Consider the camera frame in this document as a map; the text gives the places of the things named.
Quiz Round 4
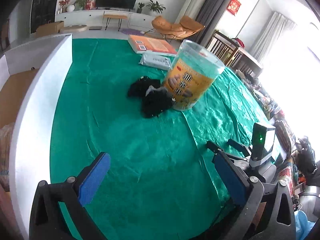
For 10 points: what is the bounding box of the small wooden side table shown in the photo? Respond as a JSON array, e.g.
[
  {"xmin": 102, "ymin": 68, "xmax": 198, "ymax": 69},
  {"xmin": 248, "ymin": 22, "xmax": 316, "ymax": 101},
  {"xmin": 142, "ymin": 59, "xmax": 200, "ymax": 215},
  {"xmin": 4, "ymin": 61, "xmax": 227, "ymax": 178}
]
[{"xmin": 103, "ymin": 14, "xmax": 128, "ymax": 31}]

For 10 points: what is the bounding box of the grey curtain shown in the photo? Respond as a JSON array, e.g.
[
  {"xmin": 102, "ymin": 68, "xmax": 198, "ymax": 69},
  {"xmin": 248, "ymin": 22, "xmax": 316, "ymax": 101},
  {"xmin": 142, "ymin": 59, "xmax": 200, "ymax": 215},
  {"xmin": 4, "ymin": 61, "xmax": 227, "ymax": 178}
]
[{"xmin": 192, "ymin": 0, "xmax": 230, "ymax": 47}]

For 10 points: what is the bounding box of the green potted plant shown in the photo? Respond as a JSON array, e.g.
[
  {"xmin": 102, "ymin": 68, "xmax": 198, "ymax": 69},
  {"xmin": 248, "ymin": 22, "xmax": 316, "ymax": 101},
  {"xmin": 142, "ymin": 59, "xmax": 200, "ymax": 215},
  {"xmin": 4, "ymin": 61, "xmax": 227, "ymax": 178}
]
[{"xmin": 147, "ymin": 0, "xmax": 166, "ymax": 15}]

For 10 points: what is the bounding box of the orange lounge chair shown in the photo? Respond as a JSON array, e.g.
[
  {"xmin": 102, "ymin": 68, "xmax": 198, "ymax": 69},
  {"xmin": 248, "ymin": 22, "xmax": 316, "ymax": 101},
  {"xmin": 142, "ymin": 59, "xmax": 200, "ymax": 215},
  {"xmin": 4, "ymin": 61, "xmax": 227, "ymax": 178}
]
[{"xmin": 144, "ymin": 16, "xmax": 204, "ymax": 41}]

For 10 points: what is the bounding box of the white tv cabinet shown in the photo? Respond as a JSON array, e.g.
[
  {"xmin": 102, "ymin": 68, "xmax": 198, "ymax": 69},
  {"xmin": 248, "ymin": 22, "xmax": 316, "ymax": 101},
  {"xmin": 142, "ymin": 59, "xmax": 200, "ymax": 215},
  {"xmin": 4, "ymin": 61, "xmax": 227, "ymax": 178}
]
[{"xmin": 55, "ymin": 10, "xmax": 155, "ymax": 31}]

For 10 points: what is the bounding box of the clear jar with yellow label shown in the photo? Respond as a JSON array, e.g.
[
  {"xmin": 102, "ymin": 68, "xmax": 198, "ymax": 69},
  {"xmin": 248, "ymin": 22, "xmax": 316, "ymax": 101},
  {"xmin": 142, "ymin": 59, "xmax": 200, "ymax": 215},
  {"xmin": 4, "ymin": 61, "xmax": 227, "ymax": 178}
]
[{"xmin": 162, "ymin": 40, "xmax": 225, "ymax": 111}]

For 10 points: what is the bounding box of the white standing air conditioner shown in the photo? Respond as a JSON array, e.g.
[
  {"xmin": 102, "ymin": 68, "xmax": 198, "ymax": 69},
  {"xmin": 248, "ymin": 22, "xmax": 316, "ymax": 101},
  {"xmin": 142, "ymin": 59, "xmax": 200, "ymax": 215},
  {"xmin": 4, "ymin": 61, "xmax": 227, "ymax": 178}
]
[{"xmin": 175, "ymin": 0, "xmax": 206, "ymax": 23}]

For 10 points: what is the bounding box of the orange book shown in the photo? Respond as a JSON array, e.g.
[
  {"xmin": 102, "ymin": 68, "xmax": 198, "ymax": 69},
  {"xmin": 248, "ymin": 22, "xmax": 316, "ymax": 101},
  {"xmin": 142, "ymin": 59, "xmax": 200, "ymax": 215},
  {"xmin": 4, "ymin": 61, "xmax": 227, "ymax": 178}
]
[{"xmin": 128, "ymin": 35, "xmax": 177, "ymax": 57}]

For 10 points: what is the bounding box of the black knitted fabric item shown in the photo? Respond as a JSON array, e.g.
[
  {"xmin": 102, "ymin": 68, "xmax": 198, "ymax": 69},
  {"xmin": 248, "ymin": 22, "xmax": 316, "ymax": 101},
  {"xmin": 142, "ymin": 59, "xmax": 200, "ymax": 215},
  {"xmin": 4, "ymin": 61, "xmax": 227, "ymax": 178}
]
[{"xmin": 127, "ymin": 76, "xmax": 176, "ymax": 118}]

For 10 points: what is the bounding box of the dark wooden chair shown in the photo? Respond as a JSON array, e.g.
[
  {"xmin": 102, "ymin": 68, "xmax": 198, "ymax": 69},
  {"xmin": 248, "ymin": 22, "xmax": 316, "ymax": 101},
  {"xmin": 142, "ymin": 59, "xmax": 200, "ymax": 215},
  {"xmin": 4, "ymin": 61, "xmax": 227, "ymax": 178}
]
[{"xmin": 207, "ymin": 30, "xmax": 263, "ymax": 77}]

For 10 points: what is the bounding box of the brown cardboard box on floor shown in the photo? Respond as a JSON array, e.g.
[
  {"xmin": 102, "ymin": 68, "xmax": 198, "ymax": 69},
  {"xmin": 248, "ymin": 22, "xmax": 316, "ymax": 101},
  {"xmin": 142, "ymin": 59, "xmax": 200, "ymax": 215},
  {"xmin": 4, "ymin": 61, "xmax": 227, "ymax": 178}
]
[{"xmin": 36, "ymin": 21, "xmax": 64, "ymax": 37}]

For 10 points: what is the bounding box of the grey plastic mailer bag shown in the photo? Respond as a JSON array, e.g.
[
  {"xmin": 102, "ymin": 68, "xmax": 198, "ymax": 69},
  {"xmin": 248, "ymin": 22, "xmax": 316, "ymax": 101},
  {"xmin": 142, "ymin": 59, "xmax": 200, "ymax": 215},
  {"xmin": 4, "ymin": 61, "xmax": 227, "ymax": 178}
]
[{"xmin": 139, "ymin": 53, "xmax": 171, "ymax": 71}]

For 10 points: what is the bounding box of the white vase with red flowers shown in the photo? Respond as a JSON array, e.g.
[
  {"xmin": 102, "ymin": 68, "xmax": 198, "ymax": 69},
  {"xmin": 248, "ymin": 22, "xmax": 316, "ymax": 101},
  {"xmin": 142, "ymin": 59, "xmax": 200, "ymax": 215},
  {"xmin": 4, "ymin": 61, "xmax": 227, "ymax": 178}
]
[{"xmin": 58, "ymin": 0, "xmax": 75, "ymax": 13}]

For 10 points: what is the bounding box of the green satin table cloth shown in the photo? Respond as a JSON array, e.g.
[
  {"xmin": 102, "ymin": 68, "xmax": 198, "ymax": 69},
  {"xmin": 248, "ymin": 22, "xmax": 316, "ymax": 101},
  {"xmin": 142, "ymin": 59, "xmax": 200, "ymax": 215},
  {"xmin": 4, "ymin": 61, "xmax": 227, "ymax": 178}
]
[{"xmin": 50, "ymin": 38, "xmax": 267, "ymax": 239}]

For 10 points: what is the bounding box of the white cardboard storage box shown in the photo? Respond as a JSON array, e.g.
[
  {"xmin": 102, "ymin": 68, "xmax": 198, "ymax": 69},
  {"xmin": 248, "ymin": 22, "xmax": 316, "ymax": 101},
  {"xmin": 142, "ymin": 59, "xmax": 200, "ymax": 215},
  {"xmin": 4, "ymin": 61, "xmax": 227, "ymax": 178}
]
[{"xmin": 1, "ymin": 34, "xmax": 73, "ymax": 239}]

